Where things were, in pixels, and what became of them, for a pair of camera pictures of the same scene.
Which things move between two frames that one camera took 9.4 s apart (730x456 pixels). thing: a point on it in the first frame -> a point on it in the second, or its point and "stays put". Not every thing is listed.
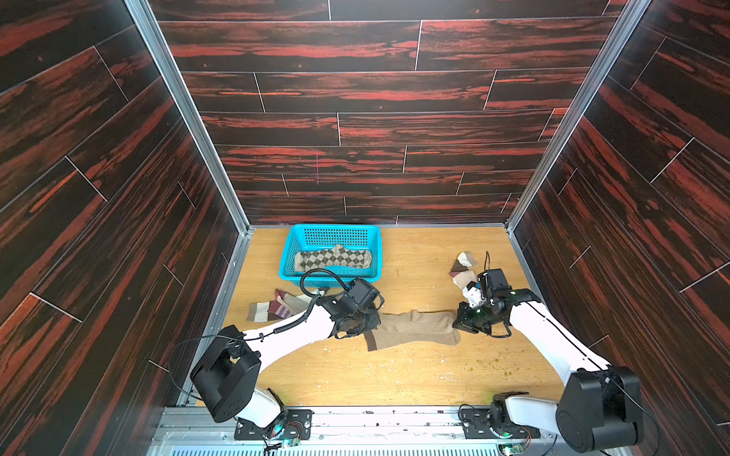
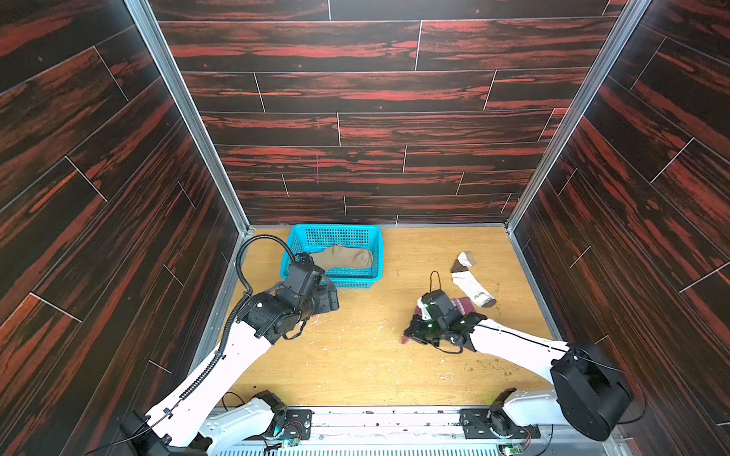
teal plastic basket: (348, 251) stays put
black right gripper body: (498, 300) -> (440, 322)
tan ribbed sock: (423, 327) -> (341, 256)
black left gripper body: (363, 322) -> (322, 301)
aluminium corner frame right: (631, 12) stays put
